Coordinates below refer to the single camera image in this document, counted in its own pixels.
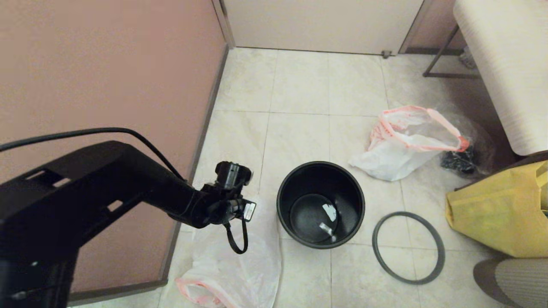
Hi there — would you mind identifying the grey plastic bin ring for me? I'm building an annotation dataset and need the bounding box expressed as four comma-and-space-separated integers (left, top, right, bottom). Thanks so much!
372, 211, 446, 285

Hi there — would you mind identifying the white red bag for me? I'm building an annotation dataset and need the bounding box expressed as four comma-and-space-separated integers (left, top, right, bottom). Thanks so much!
349, 106, 470, 182

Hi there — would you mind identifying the white plastic bag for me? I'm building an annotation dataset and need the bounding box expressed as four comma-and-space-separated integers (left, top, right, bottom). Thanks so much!
176, 195, 283, 308

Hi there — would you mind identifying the black round trash bin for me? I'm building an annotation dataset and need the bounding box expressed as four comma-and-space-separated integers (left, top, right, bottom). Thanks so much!
277, 161, 366, 249

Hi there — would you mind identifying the clear bag with black contents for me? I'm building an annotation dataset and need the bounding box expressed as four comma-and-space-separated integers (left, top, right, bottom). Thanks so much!
439, 112, 497, 178

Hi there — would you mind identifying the yellow fabric tote bag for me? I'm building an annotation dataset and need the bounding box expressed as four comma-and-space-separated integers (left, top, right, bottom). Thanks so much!
445, 160, 548, 258

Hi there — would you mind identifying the pink brown partition panel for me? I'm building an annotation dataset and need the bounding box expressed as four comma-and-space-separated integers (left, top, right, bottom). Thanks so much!
0, 0, 229, 308

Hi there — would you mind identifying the beige partition panel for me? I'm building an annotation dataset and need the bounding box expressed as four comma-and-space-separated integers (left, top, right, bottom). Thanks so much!
223, 0, 426, 56

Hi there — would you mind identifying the cream ribbed bench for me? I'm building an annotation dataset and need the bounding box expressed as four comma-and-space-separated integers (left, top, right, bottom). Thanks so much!
453, 0, 548, 157

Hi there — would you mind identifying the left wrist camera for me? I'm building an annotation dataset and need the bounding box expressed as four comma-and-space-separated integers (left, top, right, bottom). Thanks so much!
215, 161, 254, 189

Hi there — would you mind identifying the dark metal bench frame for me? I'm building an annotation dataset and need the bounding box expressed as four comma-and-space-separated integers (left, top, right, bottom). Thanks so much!
423, 25, 482, 79

